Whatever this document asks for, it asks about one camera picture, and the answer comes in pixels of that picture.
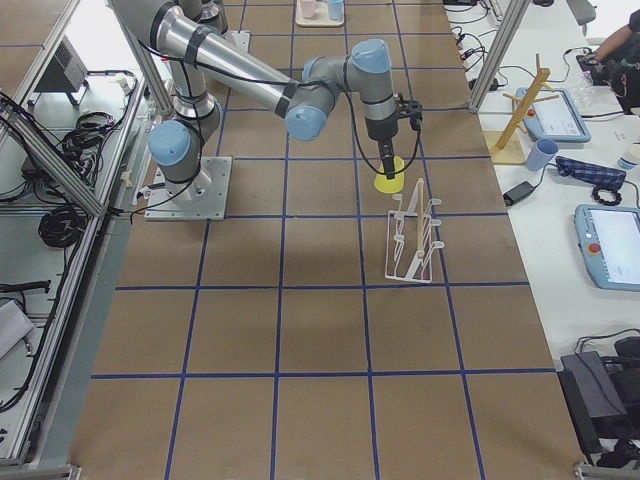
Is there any blue cup tray rear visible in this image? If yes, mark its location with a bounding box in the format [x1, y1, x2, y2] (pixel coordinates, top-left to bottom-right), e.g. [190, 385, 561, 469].
[325, 0, 344, 22]

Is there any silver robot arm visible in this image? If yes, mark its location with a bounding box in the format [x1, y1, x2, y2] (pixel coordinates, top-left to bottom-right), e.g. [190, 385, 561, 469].
[198, 0, 228, 35]
[112, 1, 403, 184]

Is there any black bead bracelet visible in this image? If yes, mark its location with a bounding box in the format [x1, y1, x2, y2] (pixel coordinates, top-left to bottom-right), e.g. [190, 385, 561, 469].
[592, 184, 623, 206]

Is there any yellow plastic cup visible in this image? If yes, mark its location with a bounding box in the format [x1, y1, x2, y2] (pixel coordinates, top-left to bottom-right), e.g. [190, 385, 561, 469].
[373, 155, 407, 195]

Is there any aluminium frame post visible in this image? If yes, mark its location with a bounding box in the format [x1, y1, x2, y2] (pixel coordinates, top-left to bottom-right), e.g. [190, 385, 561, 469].
[468, 0, 530, 113]

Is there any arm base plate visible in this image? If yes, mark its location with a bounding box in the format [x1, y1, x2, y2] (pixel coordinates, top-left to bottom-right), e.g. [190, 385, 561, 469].
[144, 157, 233, 221]
[222, 30, 250, 59]

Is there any black power adapter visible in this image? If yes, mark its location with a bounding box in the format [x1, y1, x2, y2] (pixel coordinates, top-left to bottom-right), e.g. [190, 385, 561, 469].
[503, 181, 536, 207]

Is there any blue teach pendant far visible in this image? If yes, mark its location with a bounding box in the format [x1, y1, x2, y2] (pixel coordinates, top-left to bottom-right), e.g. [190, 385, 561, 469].
[523, 88, 591, 143]

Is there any white paper cup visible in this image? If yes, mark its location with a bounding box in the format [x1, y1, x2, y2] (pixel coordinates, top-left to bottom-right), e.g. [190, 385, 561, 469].
[617, 143, 640, 170]

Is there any pink plastic cup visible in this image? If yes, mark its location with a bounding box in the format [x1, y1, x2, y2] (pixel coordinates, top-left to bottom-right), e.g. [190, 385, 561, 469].
[299, 0, 316, 19]

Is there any blue teach pendant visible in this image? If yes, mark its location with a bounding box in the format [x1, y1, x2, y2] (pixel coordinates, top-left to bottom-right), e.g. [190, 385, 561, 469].
[574, 204, 639, 292]
[523, 88, 591, 143]

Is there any wooden mug tree stand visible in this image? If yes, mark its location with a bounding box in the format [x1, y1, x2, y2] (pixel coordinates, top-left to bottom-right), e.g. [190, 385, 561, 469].
[484, 55, 559, 165]

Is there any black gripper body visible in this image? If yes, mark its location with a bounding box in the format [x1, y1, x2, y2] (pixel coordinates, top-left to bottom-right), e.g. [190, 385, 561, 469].
[365, 114, 398, 158]

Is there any blue teach pendant near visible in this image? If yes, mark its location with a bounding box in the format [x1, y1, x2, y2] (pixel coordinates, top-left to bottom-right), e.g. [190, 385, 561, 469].
[574, 204, 639, 292]

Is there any cream serving tray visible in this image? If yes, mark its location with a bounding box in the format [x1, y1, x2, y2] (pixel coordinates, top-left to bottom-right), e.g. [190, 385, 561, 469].
[295, 0, 345, 28]

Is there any white wire cup rack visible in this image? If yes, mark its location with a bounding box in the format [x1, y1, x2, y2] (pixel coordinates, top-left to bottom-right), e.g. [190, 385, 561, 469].
[384, 178, 445, 284]

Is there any blue plaid cloth pouch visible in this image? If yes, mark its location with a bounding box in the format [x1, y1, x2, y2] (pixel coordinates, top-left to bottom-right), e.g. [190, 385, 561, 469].
[555, 156, 626, 191]

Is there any person at desk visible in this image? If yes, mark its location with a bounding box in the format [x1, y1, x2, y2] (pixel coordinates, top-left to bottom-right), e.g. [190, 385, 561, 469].
[591, 10, 639, 114]

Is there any blue cup on desk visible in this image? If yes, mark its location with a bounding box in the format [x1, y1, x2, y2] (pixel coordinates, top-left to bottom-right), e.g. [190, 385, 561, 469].
[525, 138, 559, 171]

